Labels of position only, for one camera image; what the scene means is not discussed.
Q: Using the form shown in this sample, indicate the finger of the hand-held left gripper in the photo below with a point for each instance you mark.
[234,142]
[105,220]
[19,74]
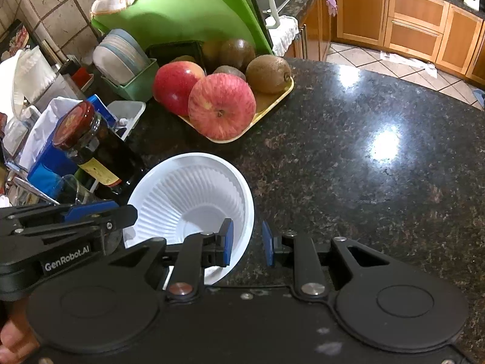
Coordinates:
[91,208]
[121,218]

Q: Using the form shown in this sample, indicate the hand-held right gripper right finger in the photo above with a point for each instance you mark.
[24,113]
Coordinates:
[268,244]

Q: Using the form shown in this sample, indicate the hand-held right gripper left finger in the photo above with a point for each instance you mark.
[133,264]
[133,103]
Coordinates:
[227,242]

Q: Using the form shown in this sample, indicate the stack of white plates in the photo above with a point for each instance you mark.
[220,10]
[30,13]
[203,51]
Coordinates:
[117,60]

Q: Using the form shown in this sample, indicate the person's left hand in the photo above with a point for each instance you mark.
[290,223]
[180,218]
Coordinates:
[17,337]

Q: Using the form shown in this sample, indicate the clear glass cup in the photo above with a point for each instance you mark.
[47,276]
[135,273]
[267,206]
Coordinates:
[72,189]

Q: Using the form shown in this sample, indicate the dark sauce jar red lid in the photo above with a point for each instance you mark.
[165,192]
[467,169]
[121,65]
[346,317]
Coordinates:
[110,159]

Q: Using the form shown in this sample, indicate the blue tissue box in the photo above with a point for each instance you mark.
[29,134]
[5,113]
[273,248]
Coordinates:
[49,170]

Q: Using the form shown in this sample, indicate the white plastic container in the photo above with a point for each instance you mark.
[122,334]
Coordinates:
[127,115]

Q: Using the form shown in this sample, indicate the small green plate rack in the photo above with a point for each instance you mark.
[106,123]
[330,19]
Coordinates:
[140,83]

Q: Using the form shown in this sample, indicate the yellow fruit tray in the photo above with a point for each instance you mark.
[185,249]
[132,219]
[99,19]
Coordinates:
[265,110]

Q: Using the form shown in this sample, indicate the streaked red apple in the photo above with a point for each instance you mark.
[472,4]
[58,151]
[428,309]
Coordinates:
[221,106]

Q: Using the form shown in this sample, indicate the dark red apple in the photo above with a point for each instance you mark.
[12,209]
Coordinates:
[174,87]

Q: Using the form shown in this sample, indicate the white plastic bag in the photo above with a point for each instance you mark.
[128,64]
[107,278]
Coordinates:
[30,79]

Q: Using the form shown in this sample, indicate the black plastic tray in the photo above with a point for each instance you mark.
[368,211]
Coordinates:
[170,51]

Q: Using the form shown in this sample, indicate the dark printed box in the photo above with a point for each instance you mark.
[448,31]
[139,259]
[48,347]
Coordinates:
[13,40]

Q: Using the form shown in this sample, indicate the white lace towel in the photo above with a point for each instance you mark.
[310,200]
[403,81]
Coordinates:
[286,34]

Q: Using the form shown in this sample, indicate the green cutting board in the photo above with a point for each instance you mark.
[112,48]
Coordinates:
[189,11]

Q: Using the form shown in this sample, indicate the wooden base cabinets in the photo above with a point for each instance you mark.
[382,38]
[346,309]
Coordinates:
[416,26]

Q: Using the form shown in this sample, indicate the white plastic holder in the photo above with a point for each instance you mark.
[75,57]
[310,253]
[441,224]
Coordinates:
[473,3]

